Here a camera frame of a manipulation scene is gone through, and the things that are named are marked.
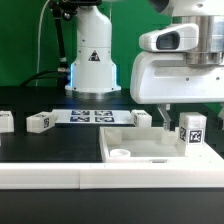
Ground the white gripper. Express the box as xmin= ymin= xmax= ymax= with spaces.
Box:
xmin=130 ymin=23 xmax=224 ymax=131

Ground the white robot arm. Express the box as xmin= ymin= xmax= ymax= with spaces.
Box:
xmin=66 ymin=0 xmax=224 ymax=115

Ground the white sheet with tags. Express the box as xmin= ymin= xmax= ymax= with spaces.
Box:
xmin=53 ymin=109 xmax=131 ymax=125

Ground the black cable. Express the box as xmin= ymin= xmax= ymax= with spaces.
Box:
xmin=20 ymin=68 xmax=71 ymax=88

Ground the white cable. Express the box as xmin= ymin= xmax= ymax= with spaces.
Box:
xmin=35 ymin=0 xmax=51 ymax=88

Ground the white U-shaped obstacle fence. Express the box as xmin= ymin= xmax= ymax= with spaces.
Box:
xmin=0 ymin=131 xmax=224 ymax=190

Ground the white square tabletop part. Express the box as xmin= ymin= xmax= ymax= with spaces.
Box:
xmin=99 ymin=127 xmax=208 ymax=163

